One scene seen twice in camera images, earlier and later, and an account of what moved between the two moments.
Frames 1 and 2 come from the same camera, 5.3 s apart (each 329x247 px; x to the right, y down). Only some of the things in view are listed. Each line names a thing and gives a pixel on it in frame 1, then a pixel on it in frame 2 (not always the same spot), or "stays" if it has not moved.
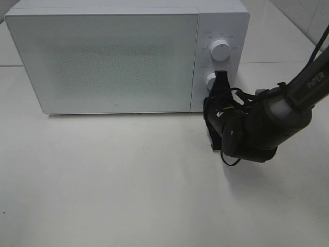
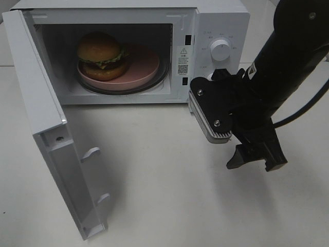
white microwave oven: [112, 56] stays
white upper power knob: [220, 50] stays
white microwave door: [108, 63] → [48, 122]
